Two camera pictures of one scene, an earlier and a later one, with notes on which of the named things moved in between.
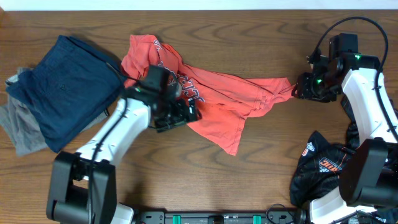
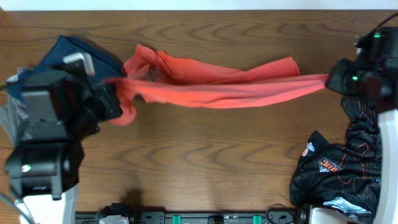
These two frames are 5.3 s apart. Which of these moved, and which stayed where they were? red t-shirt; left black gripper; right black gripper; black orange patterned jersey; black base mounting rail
Moved: right black gripper; red t-shirt; left black gripper
Stayed: black base mounting rail; black orange patterned jersey
